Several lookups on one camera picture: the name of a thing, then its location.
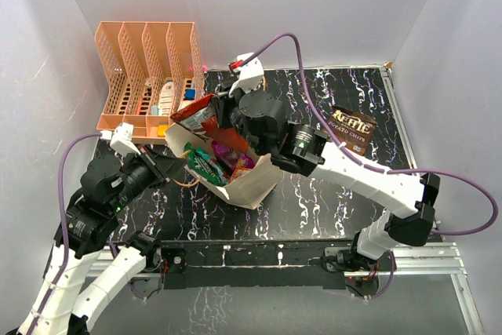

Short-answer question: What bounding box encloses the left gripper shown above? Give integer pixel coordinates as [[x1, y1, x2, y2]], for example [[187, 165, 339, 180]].
[[110, 141, 188, 211]]

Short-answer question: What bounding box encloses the orange chips bag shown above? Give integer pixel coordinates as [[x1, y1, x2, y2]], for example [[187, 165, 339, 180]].
[[169, 94, 249, 153]]

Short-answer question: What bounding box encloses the brown paper bag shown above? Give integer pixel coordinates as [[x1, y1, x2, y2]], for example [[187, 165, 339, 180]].
[[165, 121, 280, 209]]

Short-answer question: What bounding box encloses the brown Kettle chips bag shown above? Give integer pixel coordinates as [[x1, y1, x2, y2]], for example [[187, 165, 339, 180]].
[[326, 105, 377, 156]]

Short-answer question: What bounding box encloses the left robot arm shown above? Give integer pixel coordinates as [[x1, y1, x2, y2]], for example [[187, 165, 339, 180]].
[[12, 146, 186, 334]]

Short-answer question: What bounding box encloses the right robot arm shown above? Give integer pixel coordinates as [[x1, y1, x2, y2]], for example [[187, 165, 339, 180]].
[[210, 89, 440, 271]]

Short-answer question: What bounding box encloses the green snack bag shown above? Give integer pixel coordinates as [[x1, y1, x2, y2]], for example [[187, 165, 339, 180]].
[[184, 143, 229, 187]]

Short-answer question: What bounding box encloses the purple snack bag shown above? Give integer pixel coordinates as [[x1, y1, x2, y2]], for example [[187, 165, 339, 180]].
[[211, 140, 255, 173]]

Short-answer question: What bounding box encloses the yellow small item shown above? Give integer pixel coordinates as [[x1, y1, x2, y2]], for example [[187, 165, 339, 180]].
[[157, 124, 169, 137]]

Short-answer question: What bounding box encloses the orange candy pack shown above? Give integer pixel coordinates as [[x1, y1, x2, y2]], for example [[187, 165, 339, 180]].
[[228, 167, 252, 184]]

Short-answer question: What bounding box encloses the white box red label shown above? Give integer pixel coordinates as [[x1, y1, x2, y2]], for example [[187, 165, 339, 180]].
[[178, 100, 195, 116]]

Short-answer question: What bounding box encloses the white bottle with label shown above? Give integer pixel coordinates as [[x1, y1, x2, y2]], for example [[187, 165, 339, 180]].
[[158, 79, 175, 115]]

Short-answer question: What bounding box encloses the blue stamp block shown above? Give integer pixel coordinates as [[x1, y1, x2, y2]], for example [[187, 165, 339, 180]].
[[184, 89, 195, 100]]

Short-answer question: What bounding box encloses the orange plastic file organizer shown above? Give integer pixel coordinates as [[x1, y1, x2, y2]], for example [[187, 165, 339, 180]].
[[94, 21, 205, 145]]

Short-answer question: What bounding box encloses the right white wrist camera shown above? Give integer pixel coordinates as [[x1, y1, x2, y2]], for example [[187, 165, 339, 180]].
[[228, 53, 264, 97]]

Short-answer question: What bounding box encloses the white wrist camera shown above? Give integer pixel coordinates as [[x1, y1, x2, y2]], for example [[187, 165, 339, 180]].
[[100, 122, 140, 157], [228, 53, 264, 97]]

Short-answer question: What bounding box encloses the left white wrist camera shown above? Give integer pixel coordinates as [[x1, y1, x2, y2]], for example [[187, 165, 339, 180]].
[[100, 122, 140, 157]]

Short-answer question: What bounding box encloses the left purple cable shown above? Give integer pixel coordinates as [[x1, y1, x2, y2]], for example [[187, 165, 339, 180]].
[[23, 134, 115, 335]]

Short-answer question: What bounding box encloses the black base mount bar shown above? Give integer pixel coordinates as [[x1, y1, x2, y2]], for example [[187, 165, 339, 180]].
[[156, 239, 397, 291]]

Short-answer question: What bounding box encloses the aluminium frame rail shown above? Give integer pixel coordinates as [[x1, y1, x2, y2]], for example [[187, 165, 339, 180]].
[[31, 62, 486, 335]]

